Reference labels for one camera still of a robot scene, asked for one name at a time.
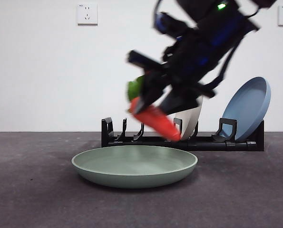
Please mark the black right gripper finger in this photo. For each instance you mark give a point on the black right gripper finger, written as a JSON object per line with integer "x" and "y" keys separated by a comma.
{"x": 153, "y": 88}
{"x": 181, "y": 99}

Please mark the orange toy carrot green leaves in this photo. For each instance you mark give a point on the orange toy carrot green leaves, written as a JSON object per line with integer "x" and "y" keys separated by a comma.
{"x": 159, "y": 121}

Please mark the pale green plate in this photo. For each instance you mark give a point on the pale green plate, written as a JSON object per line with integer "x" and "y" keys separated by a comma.
{"x": 134, "y": 171}

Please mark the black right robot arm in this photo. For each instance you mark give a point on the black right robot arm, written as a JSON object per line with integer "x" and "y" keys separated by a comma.
{"x": 203, "y": 47}

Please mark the cream white plate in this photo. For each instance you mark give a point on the cream white plate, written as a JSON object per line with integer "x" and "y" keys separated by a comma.
{"x": 191, "y": 121}

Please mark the black plate rack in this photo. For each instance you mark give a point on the black plate rack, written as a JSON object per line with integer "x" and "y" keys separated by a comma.
{"x": 203, "y": 145}

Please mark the light blue plate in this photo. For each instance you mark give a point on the light blue plate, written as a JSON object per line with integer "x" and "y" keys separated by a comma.
{"x": 246, "y": 107}

